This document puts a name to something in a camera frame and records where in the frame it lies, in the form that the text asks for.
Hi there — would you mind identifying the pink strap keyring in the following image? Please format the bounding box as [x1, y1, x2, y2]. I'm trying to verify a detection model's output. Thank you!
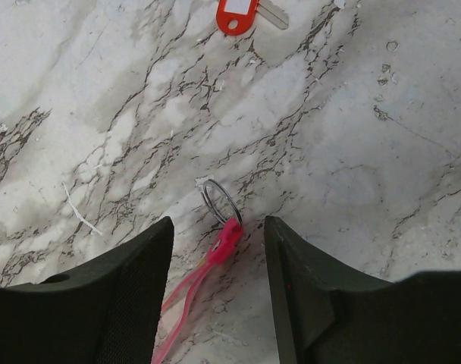
[152, 178, 243, 363]

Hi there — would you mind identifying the red tagged silver key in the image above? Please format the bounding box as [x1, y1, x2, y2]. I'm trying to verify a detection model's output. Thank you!
[215, 0, 289, 36]

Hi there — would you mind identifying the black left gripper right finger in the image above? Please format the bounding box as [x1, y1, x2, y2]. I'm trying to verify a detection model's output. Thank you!
[264, 216, 461, 363]

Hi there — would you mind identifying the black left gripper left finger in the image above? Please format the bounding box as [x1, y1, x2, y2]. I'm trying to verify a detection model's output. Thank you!
[0, 218, 174, 363]

